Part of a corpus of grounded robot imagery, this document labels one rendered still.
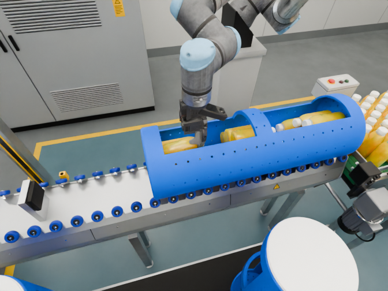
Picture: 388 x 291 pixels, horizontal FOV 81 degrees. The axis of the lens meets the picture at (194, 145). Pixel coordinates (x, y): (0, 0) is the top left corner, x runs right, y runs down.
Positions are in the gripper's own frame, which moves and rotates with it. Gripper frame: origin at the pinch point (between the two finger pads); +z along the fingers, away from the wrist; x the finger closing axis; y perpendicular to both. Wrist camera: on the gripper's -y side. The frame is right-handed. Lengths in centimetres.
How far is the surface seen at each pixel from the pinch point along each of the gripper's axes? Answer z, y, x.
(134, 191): 24.3, 29.8, 1.2
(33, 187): 9, 63, -1
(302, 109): 10, -56, -14
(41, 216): 20, 65, 5
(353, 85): 9, -94, -24
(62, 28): 16, 70, -155
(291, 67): 123, -206, -204
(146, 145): -6.1, 19.9, 2.6
